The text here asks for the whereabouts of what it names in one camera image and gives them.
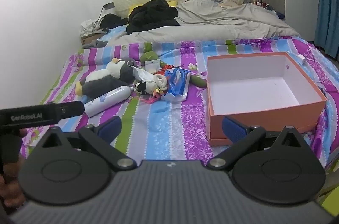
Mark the white spray bottle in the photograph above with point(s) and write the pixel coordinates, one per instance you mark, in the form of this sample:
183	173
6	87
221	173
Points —
106	101

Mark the yellow pillow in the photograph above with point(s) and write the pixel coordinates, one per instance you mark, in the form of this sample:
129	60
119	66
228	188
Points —
171	3

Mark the blue plastic bag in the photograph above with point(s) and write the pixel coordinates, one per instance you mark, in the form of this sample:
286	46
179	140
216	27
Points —
176	81

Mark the person's left hand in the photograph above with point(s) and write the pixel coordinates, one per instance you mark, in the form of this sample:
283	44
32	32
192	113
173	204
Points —
9	192

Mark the grey duvet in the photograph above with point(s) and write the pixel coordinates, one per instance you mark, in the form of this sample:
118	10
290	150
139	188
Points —
225	20

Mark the brown cardboard box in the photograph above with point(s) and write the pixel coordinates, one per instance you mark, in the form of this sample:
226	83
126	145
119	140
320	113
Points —
90	39

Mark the red foil wrapper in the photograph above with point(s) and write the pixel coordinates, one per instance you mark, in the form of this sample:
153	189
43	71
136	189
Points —
165	69

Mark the small black garment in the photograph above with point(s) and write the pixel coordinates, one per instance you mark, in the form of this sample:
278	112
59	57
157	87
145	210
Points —
112	20

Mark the black clothes pile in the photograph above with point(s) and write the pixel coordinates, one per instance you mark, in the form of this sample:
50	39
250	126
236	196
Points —
151	15

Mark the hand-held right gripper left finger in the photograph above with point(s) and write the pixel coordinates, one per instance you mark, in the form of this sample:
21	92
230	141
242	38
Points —
111	128

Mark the white crumpled clothing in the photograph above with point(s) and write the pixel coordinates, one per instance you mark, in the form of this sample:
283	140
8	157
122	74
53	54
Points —
88	25

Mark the clear zip bag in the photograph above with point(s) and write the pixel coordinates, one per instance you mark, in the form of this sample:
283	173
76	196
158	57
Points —
152	66

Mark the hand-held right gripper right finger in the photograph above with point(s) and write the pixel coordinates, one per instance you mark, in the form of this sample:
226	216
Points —
234	131

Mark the small black white plush toy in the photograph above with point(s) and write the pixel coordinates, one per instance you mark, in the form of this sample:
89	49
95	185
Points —
144	87

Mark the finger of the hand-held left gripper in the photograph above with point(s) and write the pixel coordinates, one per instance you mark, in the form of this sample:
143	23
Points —
70	109

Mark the row of small bottles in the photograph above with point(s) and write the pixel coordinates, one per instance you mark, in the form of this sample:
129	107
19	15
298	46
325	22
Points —
261	3

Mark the striped floral bed sheet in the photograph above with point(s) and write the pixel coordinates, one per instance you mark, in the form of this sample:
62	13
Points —
159	120

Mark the blue face mask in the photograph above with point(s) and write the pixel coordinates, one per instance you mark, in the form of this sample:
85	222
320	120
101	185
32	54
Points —
144	75

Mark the blue curtain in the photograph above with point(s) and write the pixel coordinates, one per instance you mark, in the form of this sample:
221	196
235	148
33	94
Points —
328	15

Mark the grey garment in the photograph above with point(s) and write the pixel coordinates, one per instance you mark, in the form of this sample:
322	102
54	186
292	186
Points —
96	43

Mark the pink tassel toy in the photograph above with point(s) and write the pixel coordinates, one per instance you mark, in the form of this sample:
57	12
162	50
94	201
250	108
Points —
151	100

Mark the orange cardboard box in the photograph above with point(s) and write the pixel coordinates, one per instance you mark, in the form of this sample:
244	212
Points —
264	118

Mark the grey white penguin plush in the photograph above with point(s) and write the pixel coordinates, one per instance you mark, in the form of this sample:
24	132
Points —
124	71

